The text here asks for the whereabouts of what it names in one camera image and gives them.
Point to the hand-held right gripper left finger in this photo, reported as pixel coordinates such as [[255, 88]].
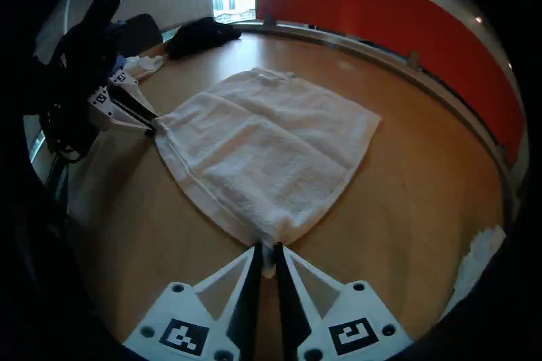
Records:
[[186, 306]]

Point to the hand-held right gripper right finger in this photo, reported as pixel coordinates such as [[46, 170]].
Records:
[[355, 306]]

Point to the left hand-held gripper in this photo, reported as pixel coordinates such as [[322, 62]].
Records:
[[78, 64]]

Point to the white towel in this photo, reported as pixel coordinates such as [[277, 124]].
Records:
[[146, 64], [271, 141]]

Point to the black office chair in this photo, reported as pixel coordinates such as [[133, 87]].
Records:
[[144, 33]]

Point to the heap of black towels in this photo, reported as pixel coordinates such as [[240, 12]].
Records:
[[199, 37]]

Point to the heap of white towels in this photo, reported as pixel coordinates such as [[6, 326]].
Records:
[[474, 268]]

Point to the red desk screen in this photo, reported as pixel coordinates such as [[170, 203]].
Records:
[[402, 26]]

